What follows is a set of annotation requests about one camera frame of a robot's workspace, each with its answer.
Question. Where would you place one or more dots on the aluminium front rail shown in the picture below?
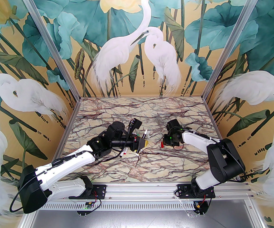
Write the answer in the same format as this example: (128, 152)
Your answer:
(139, 191)

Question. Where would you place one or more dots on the yellow power connector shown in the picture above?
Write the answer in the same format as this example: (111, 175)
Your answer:
(198, 206)

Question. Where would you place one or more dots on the grey metal base panel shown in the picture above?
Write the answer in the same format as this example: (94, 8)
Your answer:
(139, 220)

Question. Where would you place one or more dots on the green circuit board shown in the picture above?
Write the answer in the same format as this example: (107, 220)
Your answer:
(88, 206)

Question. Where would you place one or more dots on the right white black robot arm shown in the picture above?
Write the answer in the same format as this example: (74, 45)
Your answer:
(198, 139)

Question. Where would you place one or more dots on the perforated metal strip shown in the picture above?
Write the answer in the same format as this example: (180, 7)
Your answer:
(139, 206)

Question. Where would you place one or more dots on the aluminium frame post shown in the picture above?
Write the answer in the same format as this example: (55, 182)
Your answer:
(230, 44)
(50, 41)

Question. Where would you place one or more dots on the black mounting plate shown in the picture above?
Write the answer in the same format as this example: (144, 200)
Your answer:
(100, 190)
(183, 189)

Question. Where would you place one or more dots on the aluminium table side rail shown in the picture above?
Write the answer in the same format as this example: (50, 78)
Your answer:
(219, 129)
(63, 136)

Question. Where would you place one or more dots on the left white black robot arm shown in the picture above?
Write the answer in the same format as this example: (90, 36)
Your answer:
(63, 163)

